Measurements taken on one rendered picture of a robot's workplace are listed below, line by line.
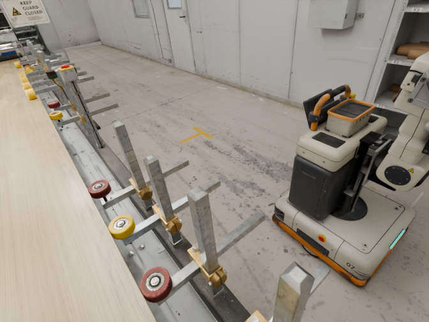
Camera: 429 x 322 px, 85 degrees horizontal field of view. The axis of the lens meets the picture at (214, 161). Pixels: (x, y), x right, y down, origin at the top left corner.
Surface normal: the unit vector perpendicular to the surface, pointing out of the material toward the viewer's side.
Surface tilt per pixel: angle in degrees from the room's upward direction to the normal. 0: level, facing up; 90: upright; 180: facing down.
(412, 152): 90
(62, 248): 0
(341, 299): 0
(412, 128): 90
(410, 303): 0
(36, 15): 90
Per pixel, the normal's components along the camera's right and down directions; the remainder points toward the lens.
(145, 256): -0.09, -0.80
